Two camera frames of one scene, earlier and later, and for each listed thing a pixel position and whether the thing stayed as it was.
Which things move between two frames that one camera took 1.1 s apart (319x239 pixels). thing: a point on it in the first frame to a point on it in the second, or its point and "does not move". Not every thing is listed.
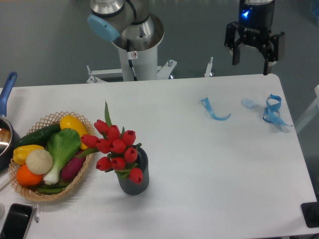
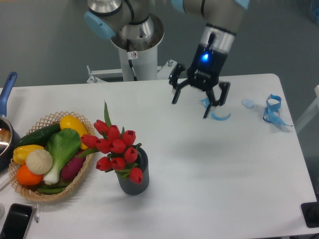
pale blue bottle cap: (248, 103) does not move
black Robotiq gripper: (255, 23) to (204, 74)
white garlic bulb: (39, 161) does not move
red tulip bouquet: (122, 152) does not move
